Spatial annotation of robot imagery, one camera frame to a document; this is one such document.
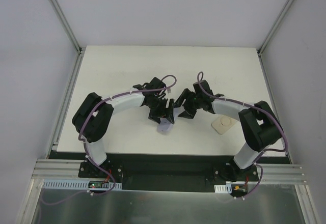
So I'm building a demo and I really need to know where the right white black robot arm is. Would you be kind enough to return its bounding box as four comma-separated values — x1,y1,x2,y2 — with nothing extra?
174,80,282,182

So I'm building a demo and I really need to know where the right aluminium frame post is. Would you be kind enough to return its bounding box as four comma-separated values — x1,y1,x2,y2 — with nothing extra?
257,0,295,57

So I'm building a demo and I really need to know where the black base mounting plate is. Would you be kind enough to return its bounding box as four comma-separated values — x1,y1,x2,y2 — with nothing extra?
48,150,263,191

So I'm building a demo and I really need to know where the left aluminium frame post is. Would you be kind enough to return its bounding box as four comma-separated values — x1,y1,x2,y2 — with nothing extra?
48,0,83,54

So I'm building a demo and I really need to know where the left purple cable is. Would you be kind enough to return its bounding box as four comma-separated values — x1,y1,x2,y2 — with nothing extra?
40,74,178,205

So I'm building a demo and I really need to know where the right white slotted cable duct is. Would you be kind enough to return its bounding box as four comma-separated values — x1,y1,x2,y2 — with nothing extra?
214,184,232,194

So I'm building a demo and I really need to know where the lavender phone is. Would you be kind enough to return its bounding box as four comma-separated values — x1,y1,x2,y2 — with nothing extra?
157,107,180,133

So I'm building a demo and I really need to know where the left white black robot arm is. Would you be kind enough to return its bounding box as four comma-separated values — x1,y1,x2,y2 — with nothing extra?
72,75,177,178

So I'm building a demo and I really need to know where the beige phone with ring holder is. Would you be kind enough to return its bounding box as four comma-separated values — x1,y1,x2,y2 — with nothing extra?
211,115,237,135

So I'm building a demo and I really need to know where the left white slotted cable duct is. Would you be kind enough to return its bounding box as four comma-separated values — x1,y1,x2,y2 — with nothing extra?
43,179,122,191

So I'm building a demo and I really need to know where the aluminium frame post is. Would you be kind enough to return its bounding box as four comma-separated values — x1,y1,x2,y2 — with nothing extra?
48,0,83,54
257,0,295,57

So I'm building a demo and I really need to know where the white slotted cable duct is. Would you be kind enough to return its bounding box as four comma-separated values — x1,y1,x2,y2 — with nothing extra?
43,179,122,191
214,184,232,194

